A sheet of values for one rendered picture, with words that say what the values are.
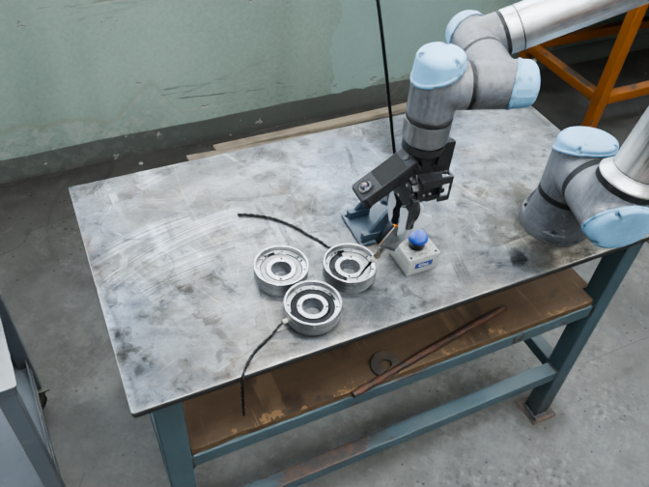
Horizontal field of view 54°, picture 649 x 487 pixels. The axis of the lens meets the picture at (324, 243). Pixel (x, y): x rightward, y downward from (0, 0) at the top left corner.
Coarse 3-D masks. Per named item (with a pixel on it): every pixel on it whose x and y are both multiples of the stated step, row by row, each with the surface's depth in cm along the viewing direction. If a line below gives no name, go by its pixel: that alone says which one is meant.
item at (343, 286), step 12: (336, 252) 127; (360, 252) 127; (372, 252) 126; (324, 264) 123; (336, 264) 125; (348, 264) 127; (360, 264) 125; (372, 264) 125; (324, 276) 123; (348, 276) 122; (372, 276) 122; (336, 288) 123; (348, 288) 121; (360, 288) 122
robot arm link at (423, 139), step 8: (408, 120) 104; (408, 128) 100; (416, 128) 99; (448, 128) 99; (408, 136) 101; (416, 136) 100; (424, 136) 99; (432, 136) 99; (440, 136) 99; (448, 136) 102; (416, 144) 101; (424, 144) 100; (432, 144) 100; (440, 144) 101
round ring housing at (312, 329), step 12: (300, 288) 120; (312, 288) 120; (324, 288) 120; (288, 300) 118; (300, 300) 118; (312, 300) 119; (324, 300) 118; (336, 300) 118; (288, 312) 114; (300, 312) 116; (324, 312) 116; (336, 312) 116; (300, 324) 113; (312, 324) 112; (324, 324) 113
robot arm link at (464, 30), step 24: (528, 0) 103; (552, 0) 102; (576, 0) 101; (600, 0) 101; (624, 0) 101; (648, 0) 102; (456, 24) 106; (480, 24) 104; (504, 24) 103; (528, 24) 102; (552, 24) 102; (576, 24) 103
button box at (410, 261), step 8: (408, 240) 128; (400, 248) 127; (408, 248) 127; (416, 248) 126; (424, 248) 127; (432, 248) 127; (392, 256) 131; (400, 256) 127; (408, 256) 125; (416, 256) 125; (424, 256) 125; (432, 256) 126; (400, 264) 128; (408, 264) 125; (416, 264) 126; (424, 264) 127; (432, 264) 128; (408, 272) 126; (416, 272) 128
